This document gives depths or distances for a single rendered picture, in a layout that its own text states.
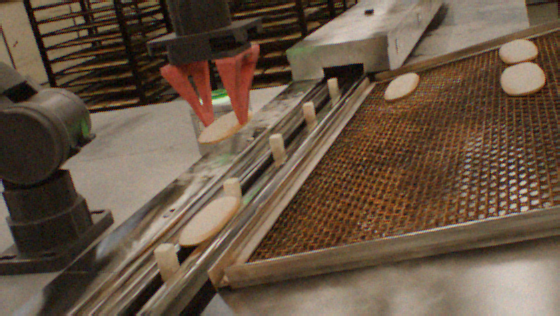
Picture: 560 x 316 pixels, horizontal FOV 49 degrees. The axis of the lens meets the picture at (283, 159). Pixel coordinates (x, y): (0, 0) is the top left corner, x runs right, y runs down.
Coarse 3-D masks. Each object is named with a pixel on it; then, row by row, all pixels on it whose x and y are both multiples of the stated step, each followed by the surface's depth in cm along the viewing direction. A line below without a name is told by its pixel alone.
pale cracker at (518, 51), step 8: (520, 40) 70; (504, 48) 69; (512, 48) 67; (520, 48) 66; (528, 48) 65; (536, 48) 65; (504, 56) 66; (512, 56) 65; (520, 56) 64; (528, 56) 63; (512, 64) 64
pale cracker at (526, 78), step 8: (520, 64) 60; (528, 64) 58; (504, 72) 59; (512, 72) 58; (520, 72) 57; (528, 72) 56; (536, 72) 55; (504, 80) 57; (512, 80) 55; (520, 80) 54; (528, 80) 54; (536, 80) 53; (544, 80) 54; (504, 88) 56; (512, 88) 54; (520, 88) 53; (528, 88) 53; (536, 88) 53
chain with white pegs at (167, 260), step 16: (352, 64) 111; (336, 80) 100; (304, 112) 87; (304, 128) 87; (272, 144) 75; (288, 144) 81; (240, 192) 64; (160, 256) 50; (176, 256) 51; (160, 272) 51; (144, 304) 48
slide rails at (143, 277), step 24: (336, 96) 97; (312, 120) 86; (216, 192) 66; (192, 216) 61; (168, 240) 57; (144, 264) 53; (120, 288) 50; (144, 288) 49; (168, 288) 48; (96, 312) 47; (120, 312) 46; (144, 312) 45
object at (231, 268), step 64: (448, 64) 77; (384, 128) 60; (448, 128) 52; (512, 128) 47; (320, 192) 49; (384, 192) 44; (448, 192) 40; (512, 192) 37; (256, 256) 42; (320, 256) 35; (384, 256) 34
